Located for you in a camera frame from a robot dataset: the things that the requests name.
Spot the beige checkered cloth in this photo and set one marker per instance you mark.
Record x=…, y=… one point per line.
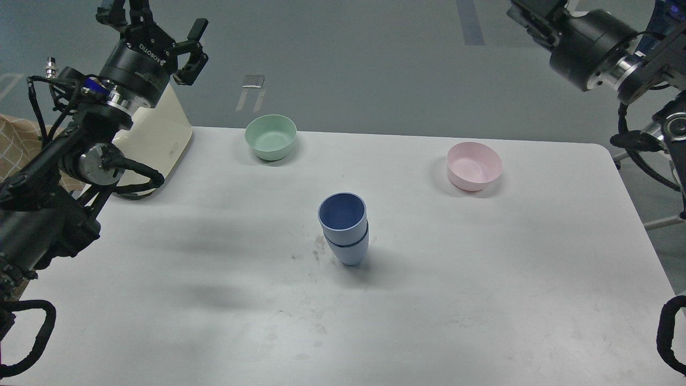
x=20, y=143

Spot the pink bowl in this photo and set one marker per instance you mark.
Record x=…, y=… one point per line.
x=472, y=166

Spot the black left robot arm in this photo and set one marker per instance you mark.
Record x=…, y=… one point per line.
x=49, y=206

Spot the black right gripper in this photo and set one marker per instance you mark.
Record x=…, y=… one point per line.
x=583, y=49

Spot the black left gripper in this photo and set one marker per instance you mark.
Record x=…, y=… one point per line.
x=146, y=58

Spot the grey floor bracket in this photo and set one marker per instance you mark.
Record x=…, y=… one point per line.
x=252, y=90

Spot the green bowl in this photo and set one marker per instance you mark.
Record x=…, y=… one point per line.
x=271, y=137

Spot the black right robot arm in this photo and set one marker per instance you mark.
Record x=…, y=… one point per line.
x=654, y=61

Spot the blue cup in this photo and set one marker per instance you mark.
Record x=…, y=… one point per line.
x=349, y=245
x=343, y=217

